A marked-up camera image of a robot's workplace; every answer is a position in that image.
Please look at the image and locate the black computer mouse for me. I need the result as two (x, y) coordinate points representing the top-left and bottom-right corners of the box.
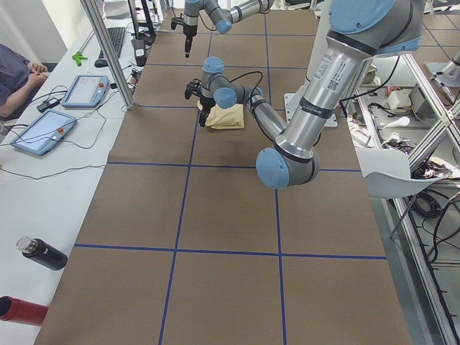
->
(94, 58), (108, 68)

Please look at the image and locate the person's forearm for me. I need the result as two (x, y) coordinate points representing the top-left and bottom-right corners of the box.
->
(0, 83), (30, 118)

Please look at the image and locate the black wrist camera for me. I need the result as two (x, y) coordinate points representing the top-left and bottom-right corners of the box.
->
(184, 78), (201, 100)
(170, 17), (184, 30)

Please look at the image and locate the blue teach pendant far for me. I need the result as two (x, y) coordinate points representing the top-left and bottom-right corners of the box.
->
(60, 74), (110, 109)

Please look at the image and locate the blue teach pendant near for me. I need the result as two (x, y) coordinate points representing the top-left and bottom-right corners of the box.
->
(10, 109), (77, 156)

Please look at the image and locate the red water bottle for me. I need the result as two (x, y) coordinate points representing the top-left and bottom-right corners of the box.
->
(1, 296), (48, 326)

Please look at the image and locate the blue teach pendant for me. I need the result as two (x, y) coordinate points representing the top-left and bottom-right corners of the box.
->
(60, 74), (110, 109)
(10, 109), (77, 156)

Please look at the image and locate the black keyboard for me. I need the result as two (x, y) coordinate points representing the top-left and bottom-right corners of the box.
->
(106, 27), (127, 58)

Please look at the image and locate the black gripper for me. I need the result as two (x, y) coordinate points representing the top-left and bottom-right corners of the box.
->
(199, 95), (216, 127)
(183, 24), (197, 58)

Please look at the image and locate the green plastic toy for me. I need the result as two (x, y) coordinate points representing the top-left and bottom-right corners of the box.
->
(72, 51), (88, 67)

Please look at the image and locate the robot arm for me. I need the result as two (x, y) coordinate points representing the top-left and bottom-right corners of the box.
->
(200, 1), (426, 189)
(183, 0), (274, 58)

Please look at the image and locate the person's hand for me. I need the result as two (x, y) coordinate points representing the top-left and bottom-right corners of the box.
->
(27, 62), (48, 88)

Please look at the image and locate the cream long-sleeve graphic shirt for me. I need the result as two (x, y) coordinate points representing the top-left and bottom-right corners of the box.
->
(204, 104), (244, 129)

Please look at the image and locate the black water bottle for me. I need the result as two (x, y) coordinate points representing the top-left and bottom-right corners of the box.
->
(16, 236), (68, 271)

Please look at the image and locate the aluminium frame post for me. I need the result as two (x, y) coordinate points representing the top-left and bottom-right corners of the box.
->
(80, 0), (134, 110)

